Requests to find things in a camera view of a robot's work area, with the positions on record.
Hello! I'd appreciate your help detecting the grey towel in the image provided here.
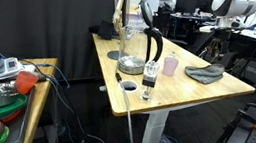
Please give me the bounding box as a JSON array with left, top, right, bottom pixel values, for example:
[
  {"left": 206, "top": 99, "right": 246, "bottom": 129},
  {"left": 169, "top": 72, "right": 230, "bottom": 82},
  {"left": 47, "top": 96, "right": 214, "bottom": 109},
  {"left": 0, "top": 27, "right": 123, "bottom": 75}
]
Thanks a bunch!
[{"left": 185, "top": 63, "right": 225, "bottom": 85}]

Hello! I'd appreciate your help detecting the grey metal tray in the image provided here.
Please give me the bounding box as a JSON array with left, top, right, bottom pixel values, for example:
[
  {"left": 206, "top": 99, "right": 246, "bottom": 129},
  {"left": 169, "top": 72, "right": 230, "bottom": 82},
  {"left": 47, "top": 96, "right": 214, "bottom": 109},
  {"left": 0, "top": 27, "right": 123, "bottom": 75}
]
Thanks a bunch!
[{"left": 5, "top": 86, "right": 36, "bottom": 143}]

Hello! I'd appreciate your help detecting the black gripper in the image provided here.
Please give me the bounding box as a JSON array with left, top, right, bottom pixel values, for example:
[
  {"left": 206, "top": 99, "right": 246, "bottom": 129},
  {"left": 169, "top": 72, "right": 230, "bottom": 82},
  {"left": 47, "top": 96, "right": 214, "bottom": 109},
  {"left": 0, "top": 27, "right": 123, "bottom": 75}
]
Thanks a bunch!
[{"left": 208, "top": 30, "right": 231, "bottom": 63}]

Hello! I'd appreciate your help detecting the orange plastic cup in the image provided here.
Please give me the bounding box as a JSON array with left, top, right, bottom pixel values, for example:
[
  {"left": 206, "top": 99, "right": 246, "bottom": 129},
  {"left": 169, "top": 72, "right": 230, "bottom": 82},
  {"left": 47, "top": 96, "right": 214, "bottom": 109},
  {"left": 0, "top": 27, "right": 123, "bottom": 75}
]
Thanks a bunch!
[{"left": 14, "top": 71, "right": 38, "bottom": 94}]

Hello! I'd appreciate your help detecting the pink plastic cup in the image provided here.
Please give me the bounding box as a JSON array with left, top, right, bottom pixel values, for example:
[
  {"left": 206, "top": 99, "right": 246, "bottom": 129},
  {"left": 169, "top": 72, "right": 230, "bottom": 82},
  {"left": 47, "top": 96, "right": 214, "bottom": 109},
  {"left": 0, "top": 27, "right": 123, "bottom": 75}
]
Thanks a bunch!
[{"left": 162, "top": 52, "right": 179, "bottom": 76}]

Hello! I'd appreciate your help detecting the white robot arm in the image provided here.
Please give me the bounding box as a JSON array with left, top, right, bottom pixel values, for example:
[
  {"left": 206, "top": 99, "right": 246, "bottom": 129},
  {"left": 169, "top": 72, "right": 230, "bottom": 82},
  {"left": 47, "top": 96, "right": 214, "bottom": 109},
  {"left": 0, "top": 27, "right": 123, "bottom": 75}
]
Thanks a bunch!
[{"left": 199, "top": 0, "right": 256, "bottom": 58}]

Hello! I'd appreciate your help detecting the orange handled clamp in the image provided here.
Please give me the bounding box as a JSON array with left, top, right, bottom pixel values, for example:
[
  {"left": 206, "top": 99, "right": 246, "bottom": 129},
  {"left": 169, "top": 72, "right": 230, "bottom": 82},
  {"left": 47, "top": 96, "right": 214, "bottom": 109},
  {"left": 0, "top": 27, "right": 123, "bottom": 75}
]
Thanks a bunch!
[{"left": 237, "top": 109, "right": 256, "bottom": 130}]

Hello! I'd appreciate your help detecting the white cable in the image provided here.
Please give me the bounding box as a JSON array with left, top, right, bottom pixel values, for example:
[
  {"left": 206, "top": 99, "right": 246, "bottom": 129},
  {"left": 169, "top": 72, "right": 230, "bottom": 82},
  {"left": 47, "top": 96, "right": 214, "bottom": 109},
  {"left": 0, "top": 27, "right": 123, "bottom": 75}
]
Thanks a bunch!
[{"left": 105, "top": 72, "right": 151, "bottom": 143}]

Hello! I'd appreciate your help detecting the glass electric kettle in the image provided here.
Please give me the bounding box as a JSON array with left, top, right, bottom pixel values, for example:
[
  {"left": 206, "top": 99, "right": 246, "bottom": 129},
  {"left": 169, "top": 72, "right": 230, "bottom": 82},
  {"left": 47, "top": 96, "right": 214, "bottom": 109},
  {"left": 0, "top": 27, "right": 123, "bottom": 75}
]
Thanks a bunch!
[{"left": 117, "top": 0, "right": 163, "bottom": 75}]

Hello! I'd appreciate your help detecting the glass pepper grinder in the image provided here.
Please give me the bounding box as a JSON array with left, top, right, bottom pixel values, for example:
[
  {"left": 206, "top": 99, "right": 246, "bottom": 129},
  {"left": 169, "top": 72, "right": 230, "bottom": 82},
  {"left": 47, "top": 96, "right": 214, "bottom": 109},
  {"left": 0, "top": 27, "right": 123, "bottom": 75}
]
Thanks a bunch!
[{"left": 142, "top": 61, "right": 159, "bottom": 101}]

